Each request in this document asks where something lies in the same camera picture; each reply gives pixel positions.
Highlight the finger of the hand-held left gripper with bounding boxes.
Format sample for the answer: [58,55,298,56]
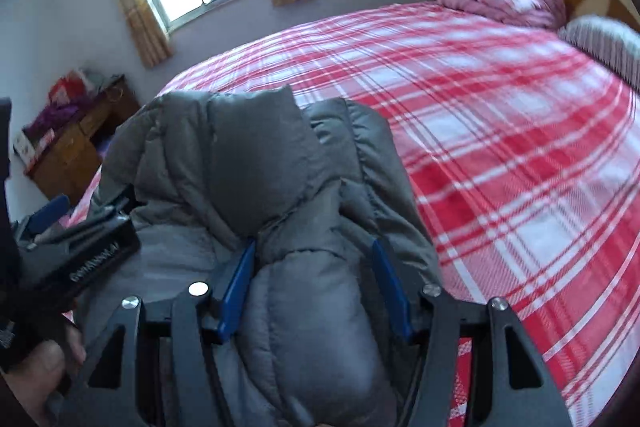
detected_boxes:
[12,194,71,239]
[87,183,149,229]

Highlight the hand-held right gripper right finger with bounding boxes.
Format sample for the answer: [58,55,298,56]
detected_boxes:
[371,237,573,427]

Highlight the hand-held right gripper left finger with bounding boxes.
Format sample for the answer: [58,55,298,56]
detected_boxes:
[47,239,258,427]

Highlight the grey quilted down jacket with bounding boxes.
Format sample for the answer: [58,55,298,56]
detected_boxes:
[72,84,443,427]

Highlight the person's left hand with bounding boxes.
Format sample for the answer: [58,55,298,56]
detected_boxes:
[0,327,87,424]

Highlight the brown wooden desk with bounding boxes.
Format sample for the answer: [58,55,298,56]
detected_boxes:
[22,74,142,204]

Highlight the white cardboard box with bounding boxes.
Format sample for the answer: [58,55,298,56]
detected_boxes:
[12,129,39,160]

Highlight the purple cloth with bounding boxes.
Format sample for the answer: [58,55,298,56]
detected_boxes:
[22,102,84,136]

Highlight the red bag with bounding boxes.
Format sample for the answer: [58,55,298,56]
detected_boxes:
[47,69,91,106]

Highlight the red plaid bed sheet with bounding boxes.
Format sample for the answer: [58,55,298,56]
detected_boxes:
[65,0,640,427]

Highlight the striped pillow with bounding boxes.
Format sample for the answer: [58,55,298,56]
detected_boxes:
[556,14,640,90]

